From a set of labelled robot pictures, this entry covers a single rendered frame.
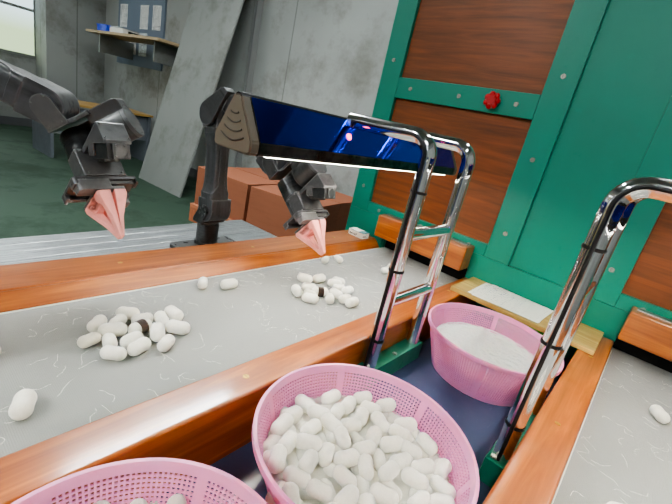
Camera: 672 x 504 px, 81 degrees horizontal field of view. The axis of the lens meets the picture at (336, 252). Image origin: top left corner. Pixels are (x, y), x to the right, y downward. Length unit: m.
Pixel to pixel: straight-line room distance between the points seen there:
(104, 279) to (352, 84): 3.34
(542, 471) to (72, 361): 0.61
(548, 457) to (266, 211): 2.72
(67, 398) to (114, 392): 0.05
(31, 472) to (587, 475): 0.63
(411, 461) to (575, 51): 0.96
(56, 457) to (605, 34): 1.21
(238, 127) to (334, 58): 3.57
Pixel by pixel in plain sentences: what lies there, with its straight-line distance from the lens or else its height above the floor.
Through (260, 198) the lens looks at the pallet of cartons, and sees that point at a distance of 3.12.
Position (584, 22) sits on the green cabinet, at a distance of 1.17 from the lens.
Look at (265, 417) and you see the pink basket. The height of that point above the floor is 0.75.
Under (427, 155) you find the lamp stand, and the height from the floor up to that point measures 1.09.
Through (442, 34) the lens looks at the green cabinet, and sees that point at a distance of 1.31.
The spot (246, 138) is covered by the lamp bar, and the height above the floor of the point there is 1.06.
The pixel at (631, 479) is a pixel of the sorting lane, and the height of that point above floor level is 0.74.
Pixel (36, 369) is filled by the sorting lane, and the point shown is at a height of 0.74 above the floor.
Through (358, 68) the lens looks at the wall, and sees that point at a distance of 3.89.
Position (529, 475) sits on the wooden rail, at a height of 0.76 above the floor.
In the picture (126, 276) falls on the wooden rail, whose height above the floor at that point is 0.76.
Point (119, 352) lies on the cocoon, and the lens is 0.61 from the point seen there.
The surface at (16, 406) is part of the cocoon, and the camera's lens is 0.55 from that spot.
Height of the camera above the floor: 1.10
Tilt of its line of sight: 18 degrees down
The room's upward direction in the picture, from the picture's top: 13 degrees clockwise
